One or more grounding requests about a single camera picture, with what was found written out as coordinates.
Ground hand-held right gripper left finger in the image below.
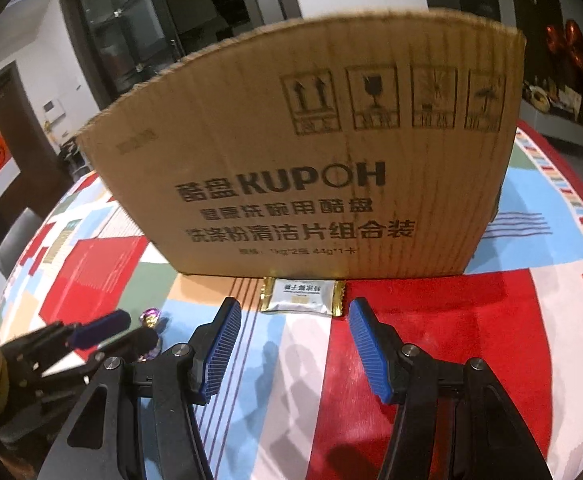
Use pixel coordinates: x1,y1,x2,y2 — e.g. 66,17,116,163
36,297,243,480

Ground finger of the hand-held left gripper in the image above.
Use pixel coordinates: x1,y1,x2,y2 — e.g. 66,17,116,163
1,309,132,362
41,328,158,387

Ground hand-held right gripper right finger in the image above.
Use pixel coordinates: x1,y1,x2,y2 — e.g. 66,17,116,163
347,297,555,480

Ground purple foil candy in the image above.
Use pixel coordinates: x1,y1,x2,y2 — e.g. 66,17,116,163
136,308,164,361

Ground silver snack packet gold ends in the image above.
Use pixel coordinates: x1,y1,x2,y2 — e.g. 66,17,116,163
260,276,347,318

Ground brown cardboard box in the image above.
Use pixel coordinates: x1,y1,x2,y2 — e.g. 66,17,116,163
74,7,527,281

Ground colourful patchwork tablecloth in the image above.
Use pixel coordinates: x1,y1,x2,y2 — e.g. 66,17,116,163
0,120,583,480

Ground grey chair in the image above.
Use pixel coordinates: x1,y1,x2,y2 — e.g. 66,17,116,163
0,207,44,278

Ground brown wooden door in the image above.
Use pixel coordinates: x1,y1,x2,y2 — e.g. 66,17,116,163
0,62,59,241

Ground red balloons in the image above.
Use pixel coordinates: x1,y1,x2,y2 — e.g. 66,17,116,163
546,20,583,76

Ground glass door dark frame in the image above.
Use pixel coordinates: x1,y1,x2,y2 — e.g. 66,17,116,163
58,0,302,111

